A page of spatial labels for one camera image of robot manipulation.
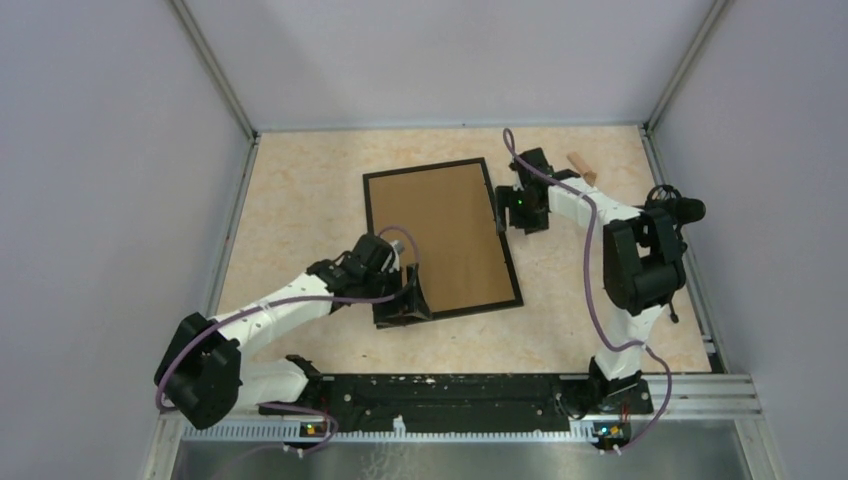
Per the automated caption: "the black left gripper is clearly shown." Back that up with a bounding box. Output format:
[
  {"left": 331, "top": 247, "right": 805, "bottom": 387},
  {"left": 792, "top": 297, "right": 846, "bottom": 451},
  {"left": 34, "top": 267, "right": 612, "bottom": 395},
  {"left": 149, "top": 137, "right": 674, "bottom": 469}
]
[{"left": 360, "top": 262, "right": 432, "bottom": 325}]

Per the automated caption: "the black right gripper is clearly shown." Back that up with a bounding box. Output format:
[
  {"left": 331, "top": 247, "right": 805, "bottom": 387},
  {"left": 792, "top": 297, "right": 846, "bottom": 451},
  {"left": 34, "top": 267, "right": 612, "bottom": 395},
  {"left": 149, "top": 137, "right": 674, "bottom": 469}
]
[{"left": 495, "top": 184, "right": 547, "bottom": 235}]

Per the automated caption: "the brown backing board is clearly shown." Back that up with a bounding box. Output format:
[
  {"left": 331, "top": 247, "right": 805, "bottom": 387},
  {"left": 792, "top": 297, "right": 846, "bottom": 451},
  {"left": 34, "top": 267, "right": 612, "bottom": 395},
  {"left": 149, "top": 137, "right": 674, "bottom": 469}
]
[{"left": 367, "top": 162, "right": 517, "bottom": 316}]

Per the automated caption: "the black picture frame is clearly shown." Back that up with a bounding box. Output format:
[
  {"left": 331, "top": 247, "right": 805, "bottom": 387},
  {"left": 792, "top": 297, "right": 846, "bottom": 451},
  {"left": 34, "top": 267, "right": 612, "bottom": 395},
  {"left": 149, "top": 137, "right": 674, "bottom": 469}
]
[{"left": 361, "top": 156, "right": 525, "bottom": 321}]

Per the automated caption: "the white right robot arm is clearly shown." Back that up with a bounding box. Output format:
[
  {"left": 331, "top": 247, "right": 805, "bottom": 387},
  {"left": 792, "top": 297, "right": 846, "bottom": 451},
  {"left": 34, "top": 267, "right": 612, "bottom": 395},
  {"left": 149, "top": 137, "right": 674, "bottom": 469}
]
[{"left": 495, "top": 148, "right": 706, "bottom": 417}]

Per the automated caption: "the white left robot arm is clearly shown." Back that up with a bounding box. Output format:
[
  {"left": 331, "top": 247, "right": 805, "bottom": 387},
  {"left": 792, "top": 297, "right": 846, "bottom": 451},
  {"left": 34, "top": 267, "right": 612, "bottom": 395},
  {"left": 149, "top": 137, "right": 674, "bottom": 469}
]
[{"left": 154, "top": 233, "right": 423, "bottom": 429}]

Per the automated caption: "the wooden block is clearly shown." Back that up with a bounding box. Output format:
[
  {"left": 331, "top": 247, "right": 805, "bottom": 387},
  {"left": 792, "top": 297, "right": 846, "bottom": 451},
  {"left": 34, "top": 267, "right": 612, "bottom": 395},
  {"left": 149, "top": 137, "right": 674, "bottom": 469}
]
[
  {"left": 567, "top": 152, "right": 593, "bottom": 175},
  {"left": 582, "top": 171, "right": 597, "bottom": 186}
]

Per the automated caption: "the black microphone on tripod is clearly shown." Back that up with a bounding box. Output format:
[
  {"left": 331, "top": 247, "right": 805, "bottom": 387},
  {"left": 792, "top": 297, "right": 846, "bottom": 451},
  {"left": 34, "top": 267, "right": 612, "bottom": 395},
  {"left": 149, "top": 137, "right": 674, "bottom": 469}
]
[{"left": 639, "top": 184, "right": 706, "bottom": 324}]

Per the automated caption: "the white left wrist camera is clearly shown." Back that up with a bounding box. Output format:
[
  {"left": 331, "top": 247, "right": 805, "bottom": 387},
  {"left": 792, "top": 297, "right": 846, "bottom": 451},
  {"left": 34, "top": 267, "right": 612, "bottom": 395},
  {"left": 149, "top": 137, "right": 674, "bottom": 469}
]
[{"left": 390, "top": 240, "right": 405, "bottom": 258}]

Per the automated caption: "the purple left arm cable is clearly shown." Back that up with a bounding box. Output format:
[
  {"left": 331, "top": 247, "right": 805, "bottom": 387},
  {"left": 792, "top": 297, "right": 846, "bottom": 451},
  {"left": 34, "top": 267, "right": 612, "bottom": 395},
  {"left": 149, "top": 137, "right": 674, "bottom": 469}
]
[{"left": 155, "top": 225, "right": 422, "bottom": 458}]

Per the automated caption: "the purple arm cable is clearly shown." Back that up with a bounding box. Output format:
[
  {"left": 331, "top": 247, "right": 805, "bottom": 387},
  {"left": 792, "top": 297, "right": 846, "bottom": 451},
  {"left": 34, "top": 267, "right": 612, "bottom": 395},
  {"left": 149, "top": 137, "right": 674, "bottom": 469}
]
[
  {"left": 155, "top": 225, "right": 422, "bottom": 458},
  {"left": 502, "top": 127, "right": 674, "bottom": 455}
]

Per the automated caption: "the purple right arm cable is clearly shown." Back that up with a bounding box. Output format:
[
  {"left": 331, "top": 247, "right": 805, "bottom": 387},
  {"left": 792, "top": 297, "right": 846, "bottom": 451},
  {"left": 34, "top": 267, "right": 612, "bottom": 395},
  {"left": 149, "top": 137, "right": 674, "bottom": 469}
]
[{"left": 502, "top": 127, "right": 674, "bottom": 455}]

